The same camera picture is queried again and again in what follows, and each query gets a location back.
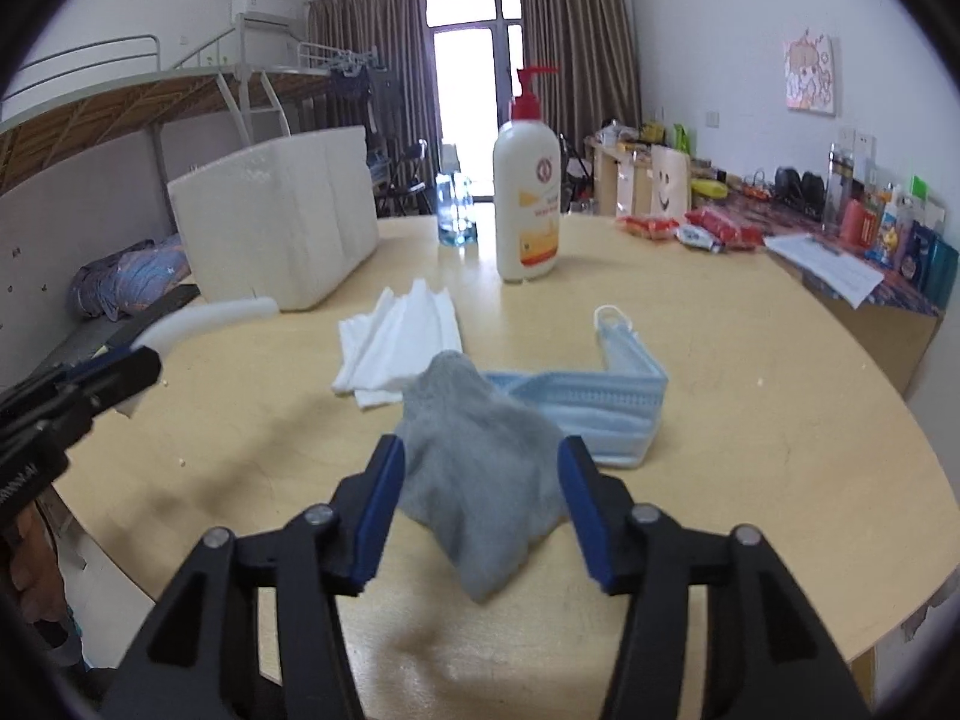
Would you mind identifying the pink wall poster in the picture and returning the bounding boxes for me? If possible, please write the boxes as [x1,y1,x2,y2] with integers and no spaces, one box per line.
[784,28,836,117]

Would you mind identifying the desk with patterned cover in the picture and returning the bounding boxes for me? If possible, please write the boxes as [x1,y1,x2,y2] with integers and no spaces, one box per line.
[675,157,947,398]

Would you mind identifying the clear spray bottle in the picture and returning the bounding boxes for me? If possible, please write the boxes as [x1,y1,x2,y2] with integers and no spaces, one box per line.
[436,144,479,248]

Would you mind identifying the white lotion pump bottle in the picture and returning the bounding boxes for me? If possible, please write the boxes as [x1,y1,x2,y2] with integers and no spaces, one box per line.
[493,65,563,286]

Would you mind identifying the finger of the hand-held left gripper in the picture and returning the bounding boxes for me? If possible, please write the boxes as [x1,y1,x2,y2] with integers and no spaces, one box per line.
[0,358,113,425]
[45,347,164,428]

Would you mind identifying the person's left hand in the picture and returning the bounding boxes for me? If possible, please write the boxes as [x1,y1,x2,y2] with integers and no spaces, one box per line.
[6,514,67,620]

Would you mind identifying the row of toiletry bottles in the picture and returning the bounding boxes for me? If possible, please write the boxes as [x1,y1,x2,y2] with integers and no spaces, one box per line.
[825,142,959,290]

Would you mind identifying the wooden desk with drawers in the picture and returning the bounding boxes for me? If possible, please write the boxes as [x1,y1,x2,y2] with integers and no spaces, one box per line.
[585,136,653,215]

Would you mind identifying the white foam box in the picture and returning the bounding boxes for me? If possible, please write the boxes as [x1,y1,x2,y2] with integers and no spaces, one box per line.
[166,125,380,314]

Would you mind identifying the metal bunk bed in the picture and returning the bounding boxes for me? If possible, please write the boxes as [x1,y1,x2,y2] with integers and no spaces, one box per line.
[296,41,391,95]
[0,34,316,200]

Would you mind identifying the white tissue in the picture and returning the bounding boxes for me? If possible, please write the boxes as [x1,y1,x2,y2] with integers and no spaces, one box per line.
[331,279,464,411]

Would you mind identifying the brown curtain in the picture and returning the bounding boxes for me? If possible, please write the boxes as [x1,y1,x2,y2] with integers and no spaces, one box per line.
[307,0,440,188]
[517,0,642,158]

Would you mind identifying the white curved tube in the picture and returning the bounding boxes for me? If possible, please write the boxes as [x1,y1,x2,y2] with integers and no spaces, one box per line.
[124,298,280,417]

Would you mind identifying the wooden chair with smiley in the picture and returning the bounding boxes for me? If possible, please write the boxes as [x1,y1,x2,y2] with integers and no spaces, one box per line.
[615,144,692,220]

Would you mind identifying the grey cloth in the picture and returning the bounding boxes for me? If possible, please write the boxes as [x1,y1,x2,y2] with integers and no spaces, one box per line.
[394,350,569,602]

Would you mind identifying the black headphones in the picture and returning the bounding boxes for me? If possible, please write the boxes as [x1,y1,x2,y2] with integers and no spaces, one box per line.
[772,165,826,203]

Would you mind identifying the small white packet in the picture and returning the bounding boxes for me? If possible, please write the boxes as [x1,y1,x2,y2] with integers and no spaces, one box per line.
[677,225,725,254]

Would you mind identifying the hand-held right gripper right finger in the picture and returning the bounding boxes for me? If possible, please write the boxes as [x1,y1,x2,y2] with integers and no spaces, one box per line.
[555,433,877,720]

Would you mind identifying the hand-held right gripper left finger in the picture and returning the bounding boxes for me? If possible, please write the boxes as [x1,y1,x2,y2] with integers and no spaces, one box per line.
[111,433,408,720]

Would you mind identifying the blue face mask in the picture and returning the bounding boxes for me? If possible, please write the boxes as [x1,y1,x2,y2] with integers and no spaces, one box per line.
[484,305,670,470]

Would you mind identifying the glass balcony door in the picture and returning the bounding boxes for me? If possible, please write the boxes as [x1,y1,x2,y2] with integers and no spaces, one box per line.
[424,0,524,166]

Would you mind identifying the black folding chair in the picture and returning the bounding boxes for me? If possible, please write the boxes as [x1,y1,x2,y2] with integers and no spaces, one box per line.
[375,139,432,217]

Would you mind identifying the white air conditioner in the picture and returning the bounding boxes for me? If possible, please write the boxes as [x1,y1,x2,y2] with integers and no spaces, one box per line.
[231,0,297,32]

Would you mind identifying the printed paper sheet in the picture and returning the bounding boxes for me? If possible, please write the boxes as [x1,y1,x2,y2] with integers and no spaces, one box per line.
[763,231,886,308]

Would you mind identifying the hanging dark clothes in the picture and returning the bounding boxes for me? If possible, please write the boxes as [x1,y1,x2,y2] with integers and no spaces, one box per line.
[334,67,398,143]

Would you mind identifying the red snack packet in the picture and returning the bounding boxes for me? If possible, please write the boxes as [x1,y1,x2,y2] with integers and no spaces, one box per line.
[619,214,680,241]
[684,208,766,250]

